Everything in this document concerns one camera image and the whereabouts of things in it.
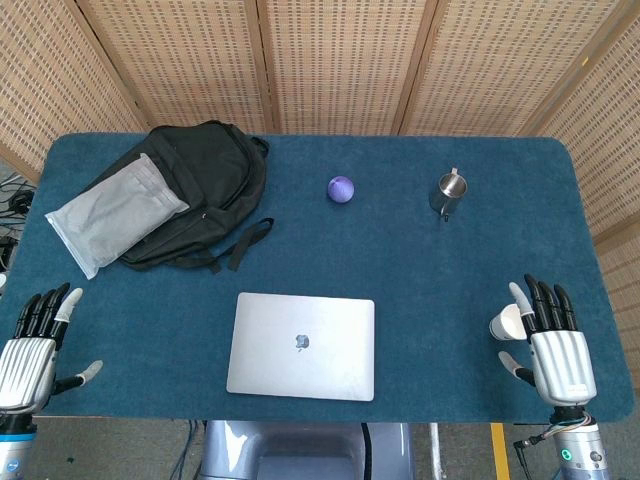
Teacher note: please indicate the blue table mat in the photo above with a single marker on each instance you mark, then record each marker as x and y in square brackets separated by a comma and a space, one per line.
[425, 280]

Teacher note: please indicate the stainless steel mug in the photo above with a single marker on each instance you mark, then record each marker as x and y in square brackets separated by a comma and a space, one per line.
[446, 197]

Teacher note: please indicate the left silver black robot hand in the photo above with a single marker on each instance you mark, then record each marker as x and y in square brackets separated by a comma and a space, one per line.
[27, 367]

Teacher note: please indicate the grey padded pouch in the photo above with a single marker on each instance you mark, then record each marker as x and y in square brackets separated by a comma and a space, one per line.
[110, 215]

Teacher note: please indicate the purple ball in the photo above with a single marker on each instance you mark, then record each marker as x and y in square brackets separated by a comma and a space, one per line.
[341, 189]

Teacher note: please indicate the white paper cup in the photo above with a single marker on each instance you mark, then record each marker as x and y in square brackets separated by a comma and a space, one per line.
[506, 325]

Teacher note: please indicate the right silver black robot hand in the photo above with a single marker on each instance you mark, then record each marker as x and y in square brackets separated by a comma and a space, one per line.
[562, 365]

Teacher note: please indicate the black backpack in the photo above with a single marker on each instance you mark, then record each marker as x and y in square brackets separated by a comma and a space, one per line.
[215, 165]

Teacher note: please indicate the silver laptop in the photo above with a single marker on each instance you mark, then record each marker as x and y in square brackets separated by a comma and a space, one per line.
[300, 365]

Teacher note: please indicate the yellow floor tape strip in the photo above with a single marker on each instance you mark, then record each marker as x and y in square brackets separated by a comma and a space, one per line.
[500, 452]

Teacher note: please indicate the grey-blue robot torso base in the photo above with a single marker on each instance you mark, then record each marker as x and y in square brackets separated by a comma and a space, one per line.
[300, 452]

